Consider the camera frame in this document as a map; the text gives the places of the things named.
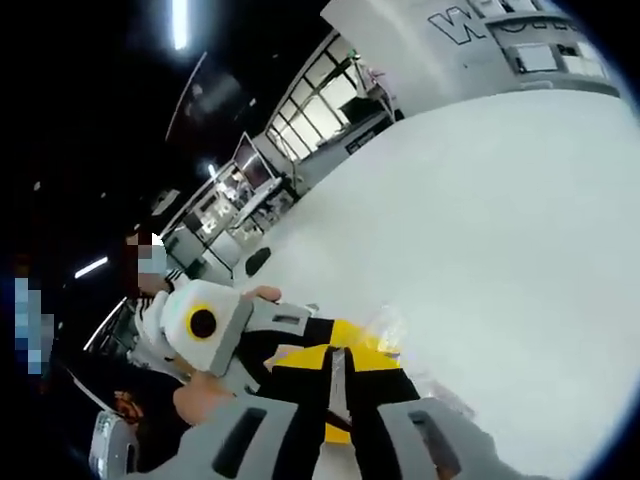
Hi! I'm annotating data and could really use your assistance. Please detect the silver framed monitor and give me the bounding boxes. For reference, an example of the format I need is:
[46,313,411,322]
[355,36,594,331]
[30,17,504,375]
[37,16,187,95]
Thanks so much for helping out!
[231,131,282,195]

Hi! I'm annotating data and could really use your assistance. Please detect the stacked white boxes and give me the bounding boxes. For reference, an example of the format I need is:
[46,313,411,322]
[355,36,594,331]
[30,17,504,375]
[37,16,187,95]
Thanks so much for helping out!
[561,40,607,77]

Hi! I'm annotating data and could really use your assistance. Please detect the grey wall shelf unit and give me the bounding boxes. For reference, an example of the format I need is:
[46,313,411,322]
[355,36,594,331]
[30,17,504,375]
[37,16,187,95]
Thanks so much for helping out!
[485,0,622,97]

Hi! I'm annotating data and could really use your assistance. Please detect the person's left hand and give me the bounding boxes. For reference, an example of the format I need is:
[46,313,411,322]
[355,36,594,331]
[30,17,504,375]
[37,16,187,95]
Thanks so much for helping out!
[172,284,283,427]

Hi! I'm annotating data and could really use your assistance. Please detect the small black oval object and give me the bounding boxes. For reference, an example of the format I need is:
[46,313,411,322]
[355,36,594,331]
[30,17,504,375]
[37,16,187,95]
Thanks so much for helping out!
[246,249,272,276]

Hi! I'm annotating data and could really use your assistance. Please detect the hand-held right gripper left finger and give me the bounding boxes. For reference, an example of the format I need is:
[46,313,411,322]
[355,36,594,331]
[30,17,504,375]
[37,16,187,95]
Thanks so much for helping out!
[149,344,347,480]

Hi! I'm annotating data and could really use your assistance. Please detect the long ceiling light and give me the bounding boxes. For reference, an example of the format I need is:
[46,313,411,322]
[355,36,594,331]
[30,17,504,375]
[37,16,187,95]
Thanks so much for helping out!
[171,0,189,51]

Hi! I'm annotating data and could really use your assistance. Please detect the white chest-worn device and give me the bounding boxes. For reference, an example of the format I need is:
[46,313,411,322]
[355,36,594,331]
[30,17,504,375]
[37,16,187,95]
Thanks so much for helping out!
[88,409,142,477]

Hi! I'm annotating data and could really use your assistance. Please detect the large white storage box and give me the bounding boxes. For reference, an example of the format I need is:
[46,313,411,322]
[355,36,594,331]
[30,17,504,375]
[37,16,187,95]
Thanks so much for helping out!
[509,42,559,75]

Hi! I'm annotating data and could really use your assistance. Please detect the short ceiling light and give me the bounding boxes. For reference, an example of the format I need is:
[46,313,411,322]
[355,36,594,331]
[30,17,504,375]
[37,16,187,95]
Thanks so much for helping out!
[73,256,110,280]

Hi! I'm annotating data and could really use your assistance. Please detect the dark screen on counter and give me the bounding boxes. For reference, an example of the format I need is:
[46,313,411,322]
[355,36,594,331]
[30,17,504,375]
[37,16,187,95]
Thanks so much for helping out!
[339,94,374,121]

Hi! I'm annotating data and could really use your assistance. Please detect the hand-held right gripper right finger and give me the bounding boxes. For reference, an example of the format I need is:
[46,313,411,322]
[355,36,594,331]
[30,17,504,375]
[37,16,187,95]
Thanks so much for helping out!
[343,348,507,480]

